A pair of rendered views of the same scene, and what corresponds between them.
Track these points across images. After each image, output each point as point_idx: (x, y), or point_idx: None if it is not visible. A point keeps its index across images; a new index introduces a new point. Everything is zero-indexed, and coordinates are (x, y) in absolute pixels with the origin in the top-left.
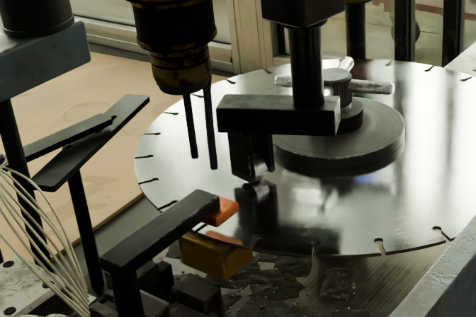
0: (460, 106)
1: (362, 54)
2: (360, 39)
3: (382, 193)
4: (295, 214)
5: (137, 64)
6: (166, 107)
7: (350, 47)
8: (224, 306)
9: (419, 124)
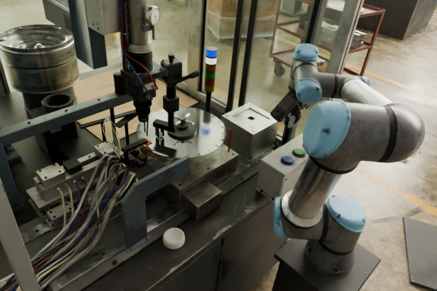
0: (212, 128)
1: (209, 104)
2: (209, 100)
3: (182, 145)
4: (163, 146)
5: (158, 82)
6: (162, 100)
7: (206, 101)
8: (149, 160)
9: (200, 131)
